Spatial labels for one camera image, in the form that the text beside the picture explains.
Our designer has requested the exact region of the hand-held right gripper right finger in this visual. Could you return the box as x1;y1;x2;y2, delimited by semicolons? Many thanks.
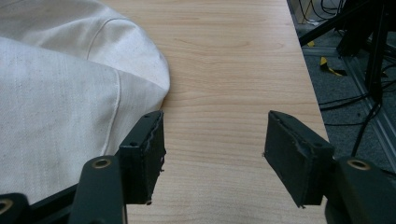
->
263;110;336;208

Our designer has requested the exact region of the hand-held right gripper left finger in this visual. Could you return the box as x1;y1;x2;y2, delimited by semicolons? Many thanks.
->
119;109;167;205

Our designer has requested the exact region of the white canvas cloth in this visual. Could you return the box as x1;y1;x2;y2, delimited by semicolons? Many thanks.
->
0;0;171;205

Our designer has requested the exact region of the yellow tool on floor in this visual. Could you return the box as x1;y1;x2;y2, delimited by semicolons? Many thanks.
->
319;56;348;77

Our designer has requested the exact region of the black metal stand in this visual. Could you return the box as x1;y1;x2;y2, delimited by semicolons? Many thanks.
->
298;0;396;105

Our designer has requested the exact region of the black cable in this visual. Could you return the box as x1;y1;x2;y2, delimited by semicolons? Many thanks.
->
350;103;383;158
297;0;346;26
318;92;374;112

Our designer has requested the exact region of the aluminium floor rail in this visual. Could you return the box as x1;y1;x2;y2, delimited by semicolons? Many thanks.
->
302;46;396;174

